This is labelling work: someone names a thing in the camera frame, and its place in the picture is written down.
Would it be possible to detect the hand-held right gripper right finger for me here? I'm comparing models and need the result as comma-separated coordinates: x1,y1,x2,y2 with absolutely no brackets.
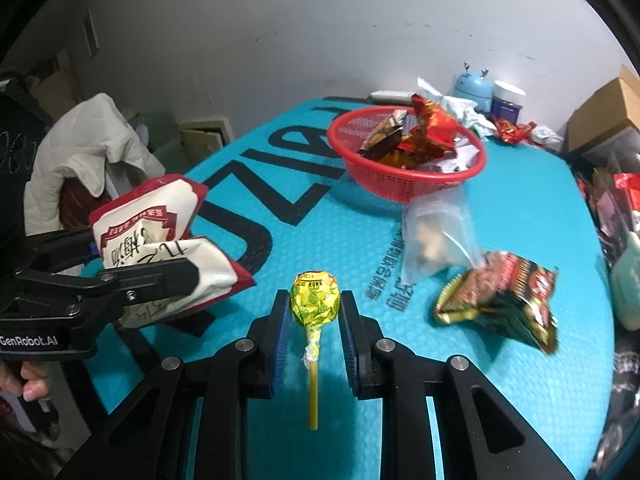
337,290,576,480

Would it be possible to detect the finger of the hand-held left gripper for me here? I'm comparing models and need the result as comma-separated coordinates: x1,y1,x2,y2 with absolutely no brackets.
25,225,101,273
10,255,202,311

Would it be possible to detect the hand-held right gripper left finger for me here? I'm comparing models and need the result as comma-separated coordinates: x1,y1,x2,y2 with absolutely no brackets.
55,290,293,480

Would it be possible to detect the yellow lollipop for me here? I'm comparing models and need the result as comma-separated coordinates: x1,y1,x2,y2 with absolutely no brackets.
290,270,342,432

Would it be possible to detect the white and red snack bag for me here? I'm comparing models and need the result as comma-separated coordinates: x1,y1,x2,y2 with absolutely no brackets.
88,174,257,330

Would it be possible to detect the clear plastic snack bag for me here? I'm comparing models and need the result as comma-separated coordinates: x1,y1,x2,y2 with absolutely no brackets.
402,187,486,286

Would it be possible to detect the dark gold snack packet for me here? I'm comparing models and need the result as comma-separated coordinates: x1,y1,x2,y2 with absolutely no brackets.
434,250,560,356

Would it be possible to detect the red plastic basket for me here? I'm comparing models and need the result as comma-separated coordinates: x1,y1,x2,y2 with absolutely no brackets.
326,105,488,205

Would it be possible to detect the copper brown snack packet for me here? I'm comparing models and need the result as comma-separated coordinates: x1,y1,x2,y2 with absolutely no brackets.
358,109,410,160

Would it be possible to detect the white black snack packet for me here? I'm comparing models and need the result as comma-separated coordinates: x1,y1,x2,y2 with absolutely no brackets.
440,145,482,173

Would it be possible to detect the red gold snack packet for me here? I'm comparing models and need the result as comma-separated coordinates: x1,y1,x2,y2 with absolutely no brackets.
411,92,473,153

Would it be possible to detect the person's left hand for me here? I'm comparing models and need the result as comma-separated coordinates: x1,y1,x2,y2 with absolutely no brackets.
0,360,53,403

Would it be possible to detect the white quilted jacket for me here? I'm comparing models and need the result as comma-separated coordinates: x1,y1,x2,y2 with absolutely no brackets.
24,92,166,236

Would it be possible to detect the teal printed mat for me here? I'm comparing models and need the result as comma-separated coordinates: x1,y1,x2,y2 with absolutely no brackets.
82,97,616,480

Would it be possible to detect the small crumpled white tissue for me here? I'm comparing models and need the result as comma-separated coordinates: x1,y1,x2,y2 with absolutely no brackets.
530,125,563,148
462,110,498,138

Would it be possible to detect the large crumpled white tissue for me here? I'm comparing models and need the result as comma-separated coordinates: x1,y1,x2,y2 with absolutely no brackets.
417,77,478,121

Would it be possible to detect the red candy packet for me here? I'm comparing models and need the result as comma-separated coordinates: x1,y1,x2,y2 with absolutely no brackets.
495,119,538,145

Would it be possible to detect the blue round humidifier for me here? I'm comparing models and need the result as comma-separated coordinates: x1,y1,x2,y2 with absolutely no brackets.
452,61,493,111

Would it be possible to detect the dark jar with white lid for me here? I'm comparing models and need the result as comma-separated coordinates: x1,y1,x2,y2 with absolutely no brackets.
490,80,527,121

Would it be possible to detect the pile of red packets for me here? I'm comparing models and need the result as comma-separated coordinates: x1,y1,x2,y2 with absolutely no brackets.
575,160,640,241

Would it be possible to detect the cardboard box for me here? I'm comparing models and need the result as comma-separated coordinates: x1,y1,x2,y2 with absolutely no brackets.
567,64,640,153

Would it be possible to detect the cream water bottle with handle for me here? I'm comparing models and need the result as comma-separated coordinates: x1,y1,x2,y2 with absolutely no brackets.
609,232,640,331

